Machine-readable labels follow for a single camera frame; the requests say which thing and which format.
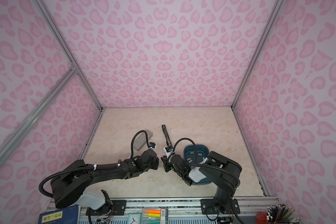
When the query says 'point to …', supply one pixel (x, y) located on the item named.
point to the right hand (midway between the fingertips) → (162, 157)
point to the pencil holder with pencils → (279, 214)
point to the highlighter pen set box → (154, 216)
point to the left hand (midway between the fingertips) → (159, 157)
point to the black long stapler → (168, 142)
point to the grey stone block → (140, 140)
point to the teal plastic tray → (202, 152)
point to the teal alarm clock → (134, 218)
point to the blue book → (69, 215)
